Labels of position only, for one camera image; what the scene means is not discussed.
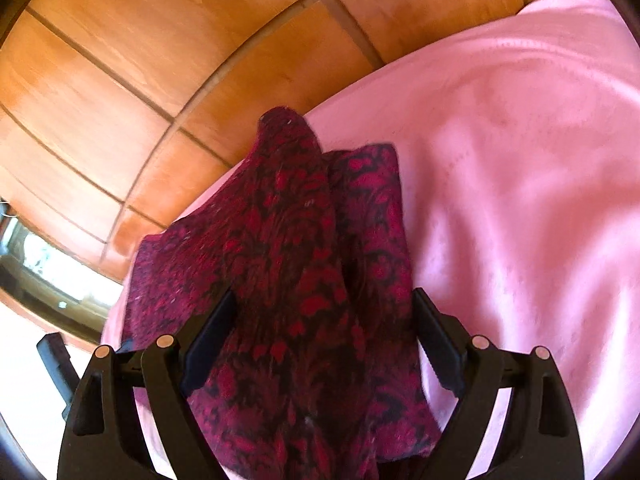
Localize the red floral knit sweater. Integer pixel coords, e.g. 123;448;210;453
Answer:
120;106;443;480

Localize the wooden panelled headboard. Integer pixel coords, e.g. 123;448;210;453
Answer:
0;0;596;281

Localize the window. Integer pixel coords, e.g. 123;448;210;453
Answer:
0;220;123;333

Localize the pink blanket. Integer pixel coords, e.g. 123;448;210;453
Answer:
100;0;640;480

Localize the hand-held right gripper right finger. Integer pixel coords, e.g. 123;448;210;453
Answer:
412;287;586;480

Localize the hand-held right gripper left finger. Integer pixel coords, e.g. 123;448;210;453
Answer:
56;287;239;480

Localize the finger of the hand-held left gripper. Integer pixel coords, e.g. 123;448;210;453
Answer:
36;332;83;422

